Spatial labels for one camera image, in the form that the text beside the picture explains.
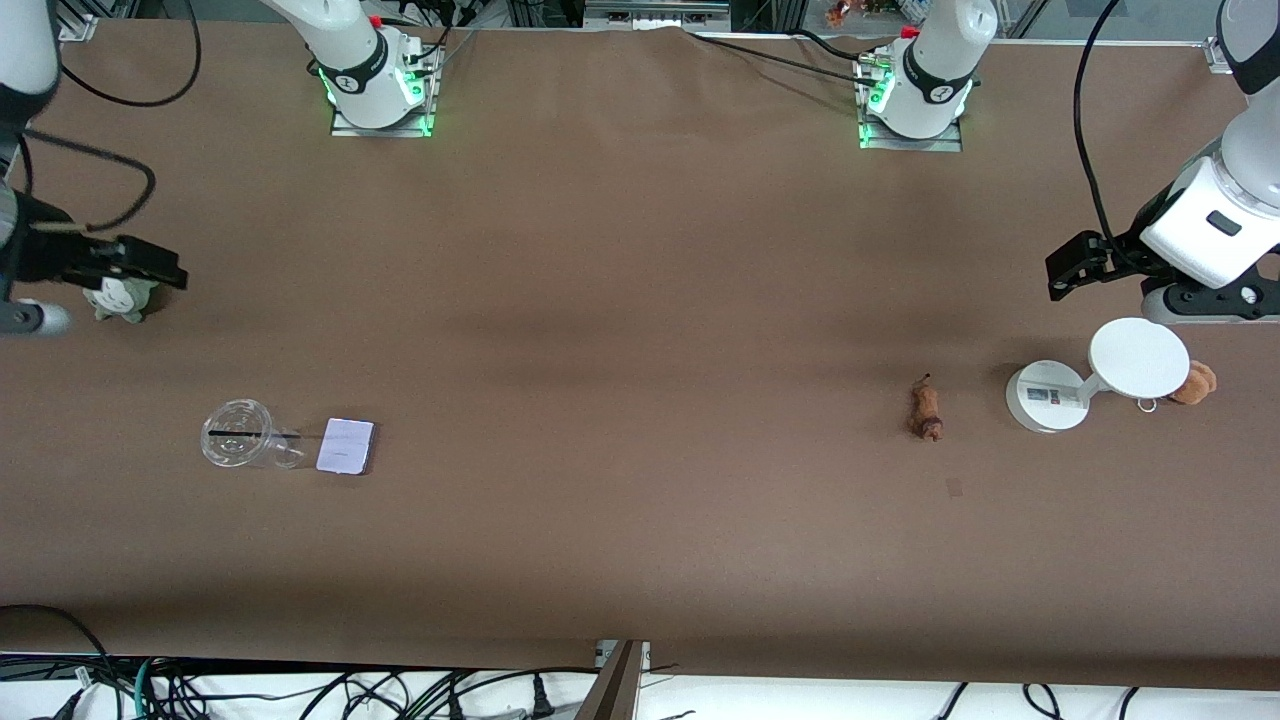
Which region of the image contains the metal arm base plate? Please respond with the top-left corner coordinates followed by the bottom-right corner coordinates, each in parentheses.
top-left (330, 45), bottom-right (438, 139)
top-left (857, 50), bottom-right (964, 153)

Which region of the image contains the white phone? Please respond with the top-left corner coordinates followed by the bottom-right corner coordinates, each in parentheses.
top-left (316, 417), bottom-right (376, 476)

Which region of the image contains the black looping cable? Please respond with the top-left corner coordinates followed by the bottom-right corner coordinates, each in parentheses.
top-left (55, 0), bottom-right (202, 109)

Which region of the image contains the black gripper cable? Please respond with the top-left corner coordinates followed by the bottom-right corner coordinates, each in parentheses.
top-left (15, 128), bottom-right (157, 234)
top-left (1074, 0), bottom-right (1143, 247)

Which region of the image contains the black floor cable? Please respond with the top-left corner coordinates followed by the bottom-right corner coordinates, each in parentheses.
top-left (0, 604), bottom-right (113, 720)

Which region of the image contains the small grey-green toy figure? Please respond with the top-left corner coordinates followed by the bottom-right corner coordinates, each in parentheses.
top-left (84, 278), bottom-right (162, 324)

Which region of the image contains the grey power strip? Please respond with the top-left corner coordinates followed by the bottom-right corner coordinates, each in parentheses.
top-left (584, 0), bottom-right (732, 28)

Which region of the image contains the clear plastic cup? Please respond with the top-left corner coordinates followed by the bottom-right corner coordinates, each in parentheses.
top-left (201, 399), bottom-right (310, 471)

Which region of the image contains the white round stand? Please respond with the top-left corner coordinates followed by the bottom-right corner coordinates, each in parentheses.
top-left (1005, 317), bottom-right (1192, 434)

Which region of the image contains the black cable across table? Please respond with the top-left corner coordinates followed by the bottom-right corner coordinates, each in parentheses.
top-left (690, 30), bottom-right (891, 87)

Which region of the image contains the brown plush toy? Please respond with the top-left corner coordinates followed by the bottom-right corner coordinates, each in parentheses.
top-left (1168, 361), bottom-right (1218, 406)

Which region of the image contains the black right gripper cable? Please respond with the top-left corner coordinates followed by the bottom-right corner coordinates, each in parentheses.
top-left (15, 128), bottom-right (157, 234)

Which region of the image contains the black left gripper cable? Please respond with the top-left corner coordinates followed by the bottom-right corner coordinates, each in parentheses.
top-left (1074, 0), bottom-right (1143, 247)

